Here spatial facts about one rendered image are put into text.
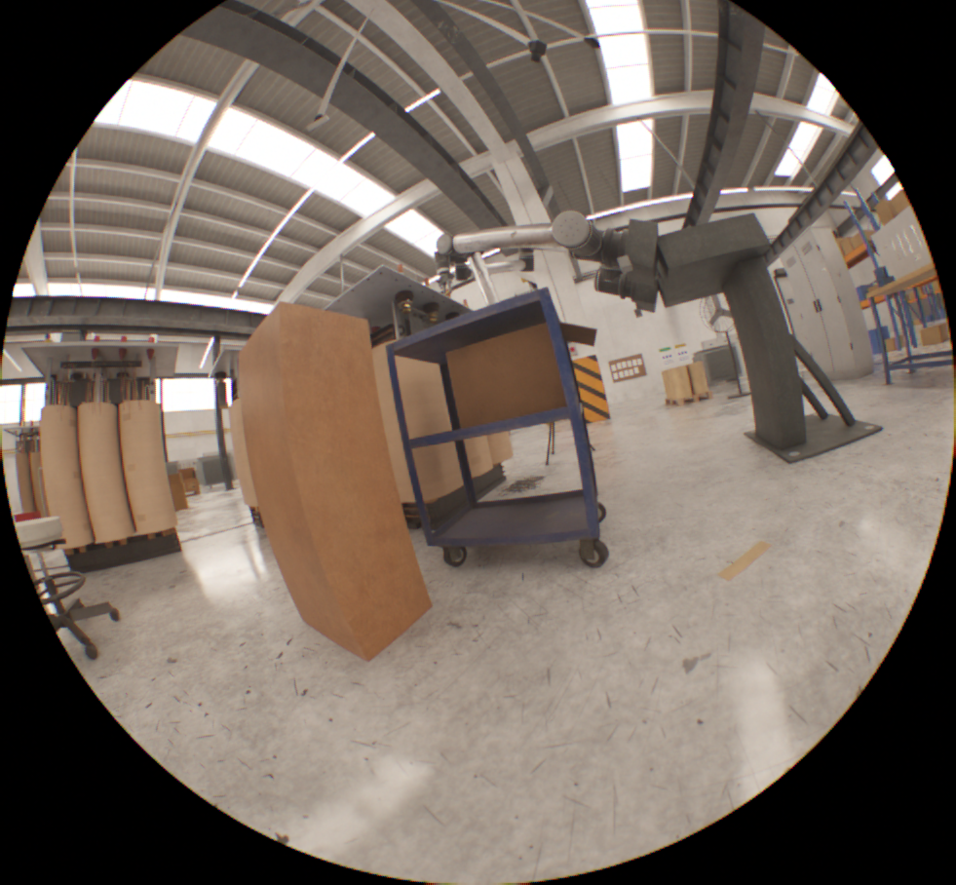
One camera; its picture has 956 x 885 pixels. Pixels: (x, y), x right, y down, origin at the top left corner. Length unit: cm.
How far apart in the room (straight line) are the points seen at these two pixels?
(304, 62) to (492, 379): 424
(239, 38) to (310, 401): 432
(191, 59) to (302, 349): 1066
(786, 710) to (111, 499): 299
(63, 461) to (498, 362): 289
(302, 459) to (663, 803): 90
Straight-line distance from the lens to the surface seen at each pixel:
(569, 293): 706
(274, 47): 441
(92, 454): 263
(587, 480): 86
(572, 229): 145
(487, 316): 92
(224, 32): 455
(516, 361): 93
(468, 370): 98
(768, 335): 186
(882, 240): 438
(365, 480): 75
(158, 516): 255
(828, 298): 474
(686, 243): 170
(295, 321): 74
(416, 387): 150
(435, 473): 150
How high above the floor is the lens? 55
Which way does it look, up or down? 3 degrees up
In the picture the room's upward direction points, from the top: 12 degrees counter-clockwise
